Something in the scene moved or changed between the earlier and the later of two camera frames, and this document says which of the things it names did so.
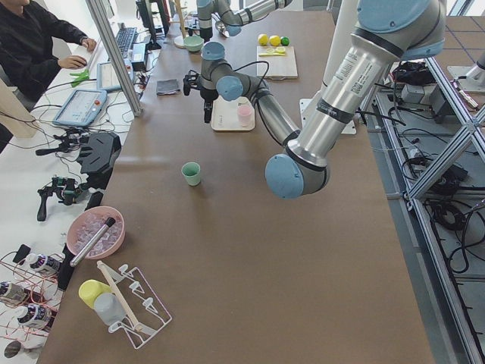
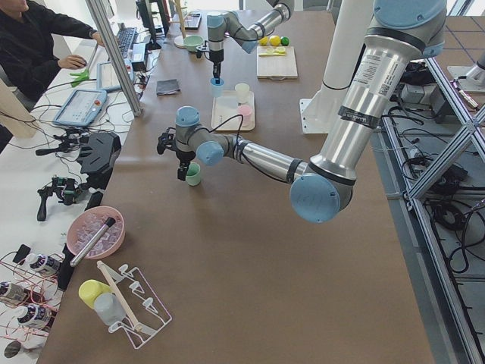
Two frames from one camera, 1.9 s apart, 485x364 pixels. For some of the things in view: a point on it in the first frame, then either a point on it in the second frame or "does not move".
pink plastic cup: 245,111 does not move
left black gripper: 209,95 to 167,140
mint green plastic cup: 192,171 does not move
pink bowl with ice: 86,226 does not move
